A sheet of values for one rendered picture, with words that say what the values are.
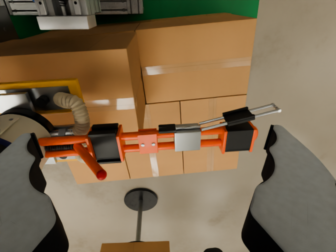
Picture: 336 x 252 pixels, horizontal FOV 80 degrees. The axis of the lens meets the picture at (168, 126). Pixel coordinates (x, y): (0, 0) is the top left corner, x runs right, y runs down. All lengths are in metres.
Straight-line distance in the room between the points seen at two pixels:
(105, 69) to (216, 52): 0.63
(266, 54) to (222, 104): 0.75
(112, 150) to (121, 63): 0.30
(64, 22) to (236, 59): 0.84
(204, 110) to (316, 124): 1.46
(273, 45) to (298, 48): 0.21
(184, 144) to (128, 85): 0.31
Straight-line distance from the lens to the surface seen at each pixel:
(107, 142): 0.54
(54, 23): 0.69
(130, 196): 2.54
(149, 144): 0.54
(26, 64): 0.82
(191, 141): 0.54
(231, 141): 0.56
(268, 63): 1.91
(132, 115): 0.78
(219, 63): 1.17
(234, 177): 2.52
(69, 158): 0.78
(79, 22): 0.67
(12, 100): 0.70
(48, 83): 0.66
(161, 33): 1.09
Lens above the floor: 1.63
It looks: 58 degrees down
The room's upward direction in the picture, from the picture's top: 174 degrees clockwise
